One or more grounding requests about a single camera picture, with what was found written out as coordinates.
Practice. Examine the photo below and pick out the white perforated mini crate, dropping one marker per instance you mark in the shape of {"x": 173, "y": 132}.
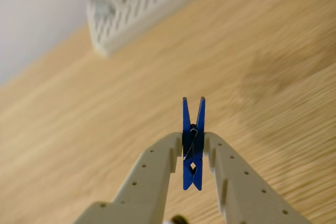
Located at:
{"x": 136, "y": 6}

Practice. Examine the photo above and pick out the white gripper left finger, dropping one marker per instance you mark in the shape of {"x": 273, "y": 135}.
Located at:
{"x": 147, "y": 182}

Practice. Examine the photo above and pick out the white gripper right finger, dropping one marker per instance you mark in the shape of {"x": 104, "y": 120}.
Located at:
{"x": 244, "y": 187}

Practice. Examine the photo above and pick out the blue clothes peg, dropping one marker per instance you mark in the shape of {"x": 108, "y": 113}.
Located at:
{"x": 193, "y": 145}

